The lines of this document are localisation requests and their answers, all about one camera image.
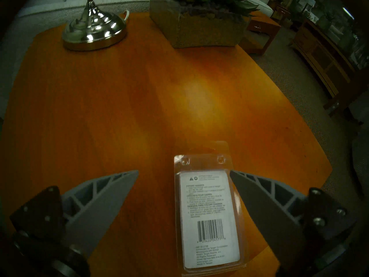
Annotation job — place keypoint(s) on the ceiling light panel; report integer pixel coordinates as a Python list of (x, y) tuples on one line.
[(347, 13)]

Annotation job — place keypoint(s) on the succulent plants in box planter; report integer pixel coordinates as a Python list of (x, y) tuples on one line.
[(199, 31)]

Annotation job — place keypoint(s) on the white shade chrome table lamp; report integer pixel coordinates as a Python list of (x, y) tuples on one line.
[(95, 28)]

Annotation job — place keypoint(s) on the long wooden sideboard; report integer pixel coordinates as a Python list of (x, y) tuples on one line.
[(323, 54)]

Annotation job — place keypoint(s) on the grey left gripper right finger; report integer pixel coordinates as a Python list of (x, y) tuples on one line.
[(274, 215)]

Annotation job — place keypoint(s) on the wooden coffee table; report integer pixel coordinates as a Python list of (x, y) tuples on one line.
[(259, 25)]

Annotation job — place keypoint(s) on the clear blister pack white card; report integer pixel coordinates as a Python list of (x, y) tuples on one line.
[(210, 210)]

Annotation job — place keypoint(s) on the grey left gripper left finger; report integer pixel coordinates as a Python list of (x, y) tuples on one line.
[(98, 204)]

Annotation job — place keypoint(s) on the orange wooden end table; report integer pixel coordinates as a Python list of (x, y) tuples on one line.
[(115, 106)]

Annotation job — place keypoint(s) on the dark wooden end table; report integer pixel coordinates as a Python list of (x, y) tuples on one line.
[(281, 12)]

